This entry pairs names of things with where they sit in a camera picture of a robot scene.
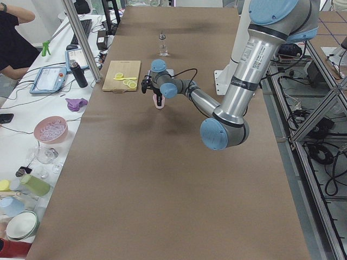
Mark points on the pink plastic cup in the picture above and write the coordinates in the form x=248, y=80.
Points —
x=159, y=101

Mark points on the wooden cutting board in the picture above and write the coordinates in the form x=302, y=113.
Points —
x=128, y=68

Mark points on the lemon slice near knife tip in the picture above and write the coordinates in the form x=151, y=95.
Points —
x=119, y=75

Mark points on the blue teach pendant tablet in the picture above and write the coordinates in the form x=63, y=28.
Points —
x=48, y=80

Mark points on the green plastic cup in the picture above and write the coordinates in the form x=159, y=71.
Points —
x=35, y=185

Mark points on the light blue cup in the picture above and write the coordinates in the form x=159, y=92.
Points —
x=12, y=206

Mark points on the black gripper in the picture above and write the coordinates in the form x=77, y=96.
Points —
x=156, y=92

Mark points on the pink bowl with ice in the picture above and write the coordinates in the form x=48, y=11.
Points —
x=51, y=130

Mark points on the yellow plastic knife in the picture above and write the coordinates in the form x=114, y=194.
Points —
x=124, y=78

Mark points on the aluminium frame post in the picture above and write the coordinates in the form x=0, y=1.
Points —
x=80, y=35

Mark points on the black phone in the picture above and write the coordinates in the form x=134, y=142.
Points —
x=6, y=118

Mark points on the lemon slice lowest of three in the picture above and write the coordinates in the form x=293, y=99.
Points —
x=132, y=85

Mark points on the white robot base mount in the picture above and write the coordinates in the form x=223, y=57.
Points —
x=223, y=77

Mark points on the yellow cup lid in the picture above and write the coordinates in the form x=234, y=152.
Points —
x=4, y=185

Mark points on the clear glass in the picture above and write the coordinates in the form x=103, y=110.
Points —
x=46, y=155

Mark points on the glass sauce bottle metal spout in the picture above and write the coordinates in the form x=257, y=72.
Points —
x=163, y=50

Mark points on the black thermos bottle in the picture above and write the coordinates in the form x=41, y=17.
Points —
x=78, y=74

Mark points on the green clamp tool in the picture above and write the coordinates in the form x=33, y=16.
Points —
x=45, y=48

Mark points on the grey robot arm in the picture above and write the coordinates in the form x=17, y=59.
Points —
x=272, y=23

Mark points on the seated person black shirt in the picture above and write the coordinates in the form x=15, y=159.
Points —
x=17, y=54

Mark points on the purple cloth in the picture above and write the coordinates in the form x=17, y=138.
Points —
x=74, y=105

